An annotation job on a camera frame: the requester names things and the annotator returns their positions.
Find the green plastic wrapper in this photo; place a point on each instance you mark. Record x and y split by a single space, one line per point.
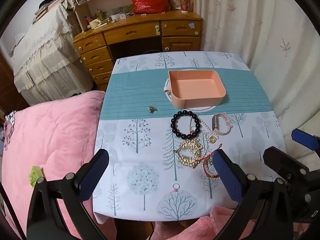
35 177

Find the white curtain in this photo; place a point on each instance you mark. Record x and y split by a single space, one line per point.
250 30

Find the white round plate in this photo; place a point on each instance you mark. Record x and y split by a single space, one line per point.
193 108

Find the pink storage box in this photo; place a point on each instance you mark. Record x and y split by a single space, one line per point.
195 85

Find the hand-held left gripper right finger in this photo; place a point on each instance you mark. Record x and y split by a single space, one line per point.
226 175

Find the pink smart watch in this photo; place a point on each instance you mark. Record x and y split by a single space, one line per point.
220 123

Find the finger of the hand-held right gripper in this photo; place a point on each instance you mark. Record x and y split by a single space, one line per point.
282 162
305 138

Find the floral paper cup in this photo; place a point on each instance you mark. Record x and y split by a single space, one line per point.
174 2

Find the white lace cover cloth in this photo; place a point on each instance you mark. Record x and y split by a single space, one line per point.
45 55

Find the red patterned paper cup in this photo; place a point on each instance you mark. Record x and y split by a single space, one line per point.
184 5

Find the wooden desk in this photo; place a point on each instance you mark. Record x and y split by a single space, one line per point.
125 30

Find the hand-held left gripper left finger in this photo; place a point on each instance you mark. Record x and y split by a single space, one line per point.
96 172

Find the small gold brooch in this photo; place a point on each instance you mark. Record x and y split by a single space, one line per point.
151 109

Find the white adhesive hook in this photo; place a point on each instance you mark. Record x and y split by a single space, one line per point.
157 30

